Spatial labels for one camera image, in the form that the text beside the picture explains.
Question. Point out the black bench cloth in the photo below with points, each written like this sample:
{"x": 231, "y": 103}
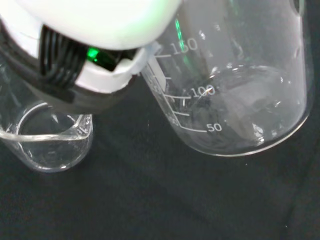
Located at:
{"x": 160, "y": 200}

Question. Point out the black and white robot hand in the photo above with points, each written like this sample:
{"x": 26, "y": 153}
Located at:
{"x": 100, "y": 25}

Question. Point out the small clear glass beaker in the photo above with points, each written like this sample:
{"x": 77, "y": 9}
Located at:
{"x": 50, "y": 150}

